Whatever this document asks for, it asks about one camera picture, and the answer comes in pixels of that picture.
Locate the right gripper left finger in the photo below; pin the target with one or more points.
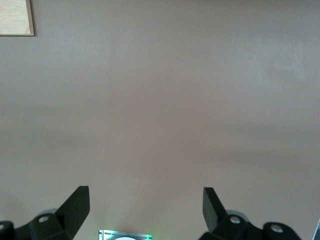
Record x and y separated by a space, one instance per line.
72 212

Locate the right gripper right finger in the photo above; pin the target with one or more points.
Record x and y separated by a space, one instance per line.
217 220

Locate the brown table cover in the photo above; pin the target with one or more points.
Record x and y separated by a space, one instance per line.
160 100

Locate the wooden cutting board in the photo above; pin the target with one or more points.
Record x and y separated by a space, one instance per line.
13 17

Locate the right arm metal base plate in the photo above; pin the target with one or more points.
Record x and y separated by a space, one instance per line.
103 235

